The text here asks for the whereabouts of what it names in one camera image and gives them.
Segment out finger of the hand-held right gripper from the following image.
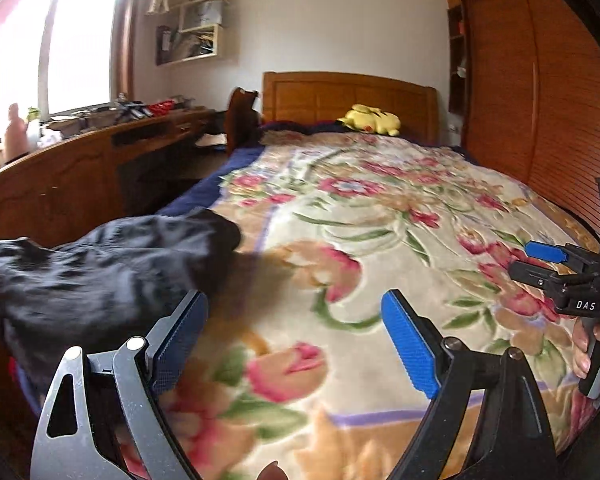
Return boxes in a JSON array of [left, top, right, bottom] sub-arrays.
[[508, 260, 563, 306], [525, 241, 596, 268]]

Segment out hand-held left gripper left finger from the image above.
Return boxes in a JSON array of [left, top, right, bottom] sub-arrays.
[[30, 289, 210, 480]]

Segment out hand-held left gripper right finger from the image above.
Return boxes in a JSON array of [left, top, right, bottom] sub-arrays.
[[381, 288, 559, 480]]

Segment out black jacket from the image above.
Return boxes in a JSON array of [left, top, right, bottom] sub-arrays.
[[0, 208, 243, 411]]

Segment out person's right hand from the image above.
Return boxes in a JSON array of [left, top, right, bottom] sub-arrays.
[[573, 317, 600, 379]]

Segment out floral blanket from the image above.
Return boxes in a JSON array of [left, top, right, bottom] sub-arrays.
[[115, 130, 600, 480]]

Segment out wooden slatted wardrobe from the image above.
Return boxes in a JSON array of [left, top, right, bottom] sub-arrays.
[[441, 0, 600, 231]]

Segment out wooden desk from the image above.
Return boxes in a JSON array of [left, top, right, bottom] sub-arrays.
[[0, 107, 226, 261]]

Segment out yellow plush toy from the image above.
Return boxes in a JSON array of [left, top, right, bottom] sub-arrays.
[[336, 104, 401, 137]]

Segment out wooden chair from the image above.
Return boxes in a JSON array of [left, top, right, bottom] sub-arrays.
[[225, 87, 263, 158]]

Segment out black handheld device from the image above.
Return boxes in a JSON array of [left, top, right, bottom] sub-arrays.
[[114, 101, 151, 121]]

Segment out pink bottle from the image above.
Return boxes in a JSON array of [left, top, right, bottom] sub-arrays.
[[5, 103, 29, 161]]

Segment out wooden bed headboard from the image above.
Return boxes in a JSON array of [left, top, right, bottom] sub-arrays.
[[262, 71, 440, 143]]

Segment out window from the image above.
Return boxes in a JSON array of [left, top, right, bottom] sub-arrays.
[[0, 0, 136, 126]]

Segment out white wall shelf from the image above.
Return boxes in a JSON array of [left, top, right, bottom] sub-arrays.
[[155, 0, 238, 67]]

